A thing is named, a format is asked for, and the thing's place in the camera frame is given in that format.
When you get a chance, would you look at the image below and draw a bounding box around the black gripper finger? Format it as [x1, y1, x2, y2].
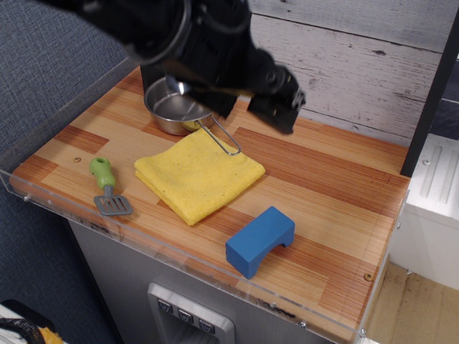
[179, 85, 239, 118]
[248, 92, 301, 134]

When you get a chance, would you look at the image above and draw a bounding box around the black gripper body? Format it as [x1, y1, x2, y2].
[164, 35, 306, 106]

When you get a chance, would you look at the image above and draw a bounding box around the blue arch-shaped wooden block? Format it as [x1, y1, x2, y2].
[225, 206, 295, 279]

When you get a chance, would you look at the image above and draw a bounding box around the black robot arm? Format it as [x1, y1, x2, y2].
[51, 1, 306, 134]

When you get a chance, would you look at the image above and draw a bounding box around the yellow object at corner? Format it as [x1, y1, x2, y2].
[39, 328, 65, 344]

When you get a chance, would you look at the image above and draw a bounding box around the folded yellow cloth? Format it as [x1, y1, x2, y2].
[134, 129, 265, 226]

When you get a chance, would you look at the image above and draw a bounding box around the clear acrylic table guard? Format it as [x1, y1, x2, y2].
[6, 70, 409, 343]

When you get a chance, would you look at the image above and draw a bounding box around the white ribbed appliance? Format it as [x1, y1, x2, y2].
[389, 134, 458, 290]

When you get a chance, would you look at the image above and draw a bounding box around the grey cabinet with button panel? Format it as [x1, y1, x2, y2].
[67, 219, 345, 344]

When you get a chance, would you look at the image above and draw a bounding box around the stainless steel pot with handle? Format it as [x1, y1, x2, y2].
[143, 77, 241, 156]

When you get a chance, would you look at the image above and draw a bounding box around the black left vertical post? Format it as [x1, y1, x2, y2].
[139, 64, 166, 93]

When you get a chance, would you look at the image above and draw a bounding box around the black vertical post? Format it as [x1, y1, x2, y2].
[400, 11, 458, 177]
[139, 64, 166, 93]

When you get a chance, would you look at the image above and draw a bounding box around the green-handled grey toy spatula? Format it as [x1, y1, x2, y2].
[89, 158, 133, 216]

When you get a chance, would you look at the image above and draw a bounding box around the black right vertical post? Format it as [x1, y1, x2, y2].
[400, 11, 458, 177]

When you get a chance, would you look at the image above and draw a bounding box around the black braided cable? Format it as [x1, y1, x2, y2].
[0, 317, 46, 344]

